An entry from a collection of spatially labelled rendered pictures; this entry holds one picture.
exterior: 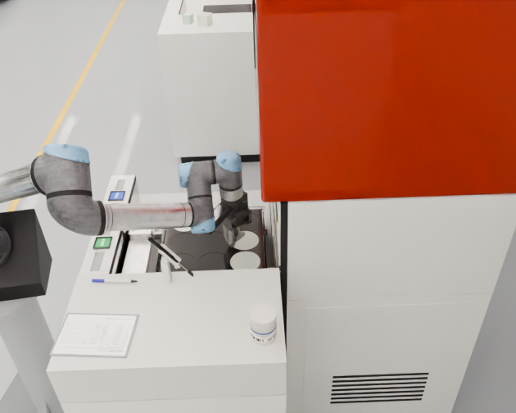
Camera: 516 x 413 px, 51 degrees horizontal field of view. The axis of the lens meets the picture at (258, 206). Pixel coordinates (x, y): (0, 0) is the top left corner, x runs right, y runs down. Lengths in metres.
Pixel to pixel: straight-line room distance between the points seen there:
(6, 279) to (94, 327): 0.45
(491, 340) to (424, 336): 0.93
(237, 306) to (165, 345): 0.23
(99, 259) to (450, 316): 1.18
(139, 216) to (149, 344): 0.35
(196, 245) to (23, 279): 0.57
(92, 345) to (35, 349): 0.68
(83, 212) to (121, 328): 0.35
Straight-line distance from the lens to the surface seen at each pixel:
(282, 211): 1.54
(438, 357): 2.15
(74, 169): 1.48
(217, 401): 1.61
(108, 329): 1.60
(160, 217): 1.56
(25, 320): 2.12
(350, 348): 2.02
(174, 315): 1.59
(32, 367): 2.30
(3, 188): 1.65
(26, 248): 1.94
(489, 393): 2.74
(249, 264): 1.81
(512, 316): 3.07
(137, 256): 1.92
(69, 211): 1.46
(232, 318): 1.56
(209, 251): 1.86
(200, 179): 1.64
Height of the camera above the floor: 2.15
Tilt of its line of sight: 38 degrees down
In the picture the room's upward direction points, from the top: 2 degrees counter-clockwise
